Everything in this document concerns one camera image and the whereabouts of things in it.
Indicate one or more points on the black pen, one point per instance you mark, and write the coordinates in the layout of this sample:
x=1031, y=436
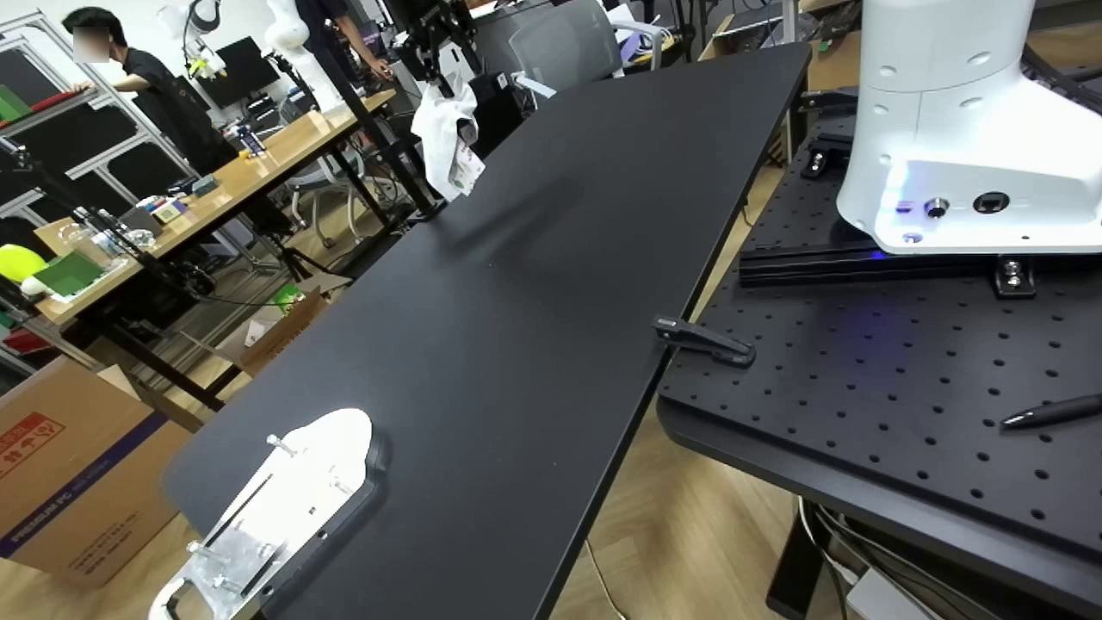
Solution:
x=1053, y=410

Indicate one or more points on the person in dark clothes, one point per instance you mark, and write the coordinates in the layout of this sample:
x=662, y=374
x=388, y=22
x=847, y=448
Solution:
x=332, y=35

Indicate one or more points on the person with black hair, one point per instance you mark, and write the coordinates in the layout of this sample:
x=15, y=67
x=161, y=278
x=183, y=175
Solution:
x=155, y=91

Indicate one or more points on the black aluminium rail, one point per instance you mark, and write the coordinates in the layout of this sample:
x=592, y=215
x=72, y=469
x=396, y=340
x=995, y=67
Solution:
x=804, y=268

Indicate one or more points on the large cardboard box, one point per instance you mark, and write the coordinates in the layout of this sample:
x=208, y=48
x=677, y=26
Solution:
x=71, y=469

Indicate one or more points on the wooden desk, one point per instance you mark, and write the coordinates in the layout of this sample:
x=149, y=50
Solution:
x=246, y=175

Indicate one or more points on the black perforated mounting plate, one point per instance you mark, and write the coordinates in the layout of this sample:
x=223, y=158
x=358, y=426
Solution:
x=906, y=390

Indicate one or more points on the green box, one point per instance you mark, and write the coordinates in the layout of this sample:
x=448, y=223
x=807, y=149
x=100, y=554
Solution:
x=71, y=278

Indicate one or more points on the black table clamp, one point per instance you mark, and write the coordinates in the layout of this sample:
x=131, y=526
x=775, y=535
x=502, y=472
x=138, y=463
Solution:
x=704, y=340

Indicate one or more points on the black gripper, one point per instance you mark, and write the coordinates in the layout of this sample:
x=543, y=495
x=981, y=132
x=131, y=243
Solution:
x=433, y=22

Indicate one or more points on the white cloth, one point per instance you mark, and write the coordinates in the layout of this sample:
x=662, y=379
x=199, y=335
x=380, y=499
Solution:
x=448, y=141

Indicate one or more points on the grey office chair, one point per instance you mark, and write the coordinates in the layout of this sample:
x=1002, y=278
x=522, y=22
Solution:
x=561, y=48

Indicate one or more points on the small cardboard box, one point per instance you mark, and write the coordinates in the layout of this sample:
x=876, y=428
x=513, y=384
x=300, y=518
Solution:
x=279, y=333

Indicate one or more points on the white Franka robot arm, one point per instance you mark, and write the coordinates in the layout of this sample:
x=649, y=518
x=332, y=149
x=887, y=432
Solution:
x=950, y=126

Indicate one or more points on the metal rail bracket bolt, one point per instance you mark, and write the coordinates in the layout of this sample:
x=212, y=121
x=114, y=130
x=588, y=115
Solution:
x=1012, y=278

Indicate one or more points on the black laptop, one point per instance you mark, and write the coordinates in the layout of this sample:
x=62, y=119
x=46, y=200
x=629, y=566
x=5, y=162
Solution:
x=241, y=70

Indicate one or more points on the yellow-green object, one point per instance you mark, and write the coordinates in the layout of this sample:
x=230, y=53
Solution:
x=18, y=265

